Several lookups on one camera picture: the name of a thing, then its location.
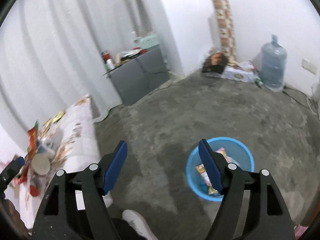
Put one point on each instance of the white box on floor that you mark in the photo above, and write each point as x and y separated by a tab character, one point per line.
244	72

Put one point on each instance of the grey cabinet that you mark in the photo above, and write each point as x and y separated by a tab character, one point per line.
140	76

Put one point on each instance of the white sneaker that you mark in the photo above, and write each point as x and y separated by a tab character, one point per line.
139	224

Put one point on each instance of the white curtain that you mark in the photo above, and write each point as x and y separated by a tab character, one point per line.
51	52

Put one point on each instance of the strawberry AD milk bottle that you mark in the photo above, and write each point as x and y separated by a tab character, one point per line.
34	186

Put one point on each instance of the blue plastic wastebasket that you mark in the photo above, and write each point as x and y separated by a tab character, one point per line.
236	152

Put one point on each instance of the red green snack bag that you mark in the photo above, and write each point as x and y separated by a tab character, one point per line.
31	151

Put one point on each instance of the white small bottle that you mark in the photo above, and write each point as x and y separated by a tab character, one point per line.
110	64

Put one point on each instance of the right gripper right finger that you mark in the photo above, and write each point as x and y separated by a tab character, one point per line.
252	206

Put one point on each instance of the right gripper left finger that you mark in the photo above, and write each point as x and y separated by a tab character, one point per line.
73	206

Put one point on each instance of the patterned rolled tablecloth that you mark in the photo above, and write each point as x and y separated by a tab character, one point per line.
225	27

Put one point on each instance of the green mesh basket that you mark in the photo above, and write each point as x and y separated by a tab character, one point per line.
148	41

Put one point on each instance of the dark snack bag on floor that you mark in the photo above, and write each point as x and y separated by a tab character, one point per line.
215	63

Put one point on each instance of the blue water jug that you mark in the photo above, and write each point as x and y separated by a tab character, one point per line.
273	65

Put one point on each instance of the red thermos bottle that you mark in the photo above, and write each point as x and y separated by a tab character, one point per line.
106	56

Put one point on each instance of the floral vinyl tablecloth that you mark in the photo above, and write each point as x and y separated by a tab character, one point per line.
71	134

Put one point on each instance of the white paper cup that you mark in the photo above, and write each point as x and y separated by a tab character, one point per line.
41	161

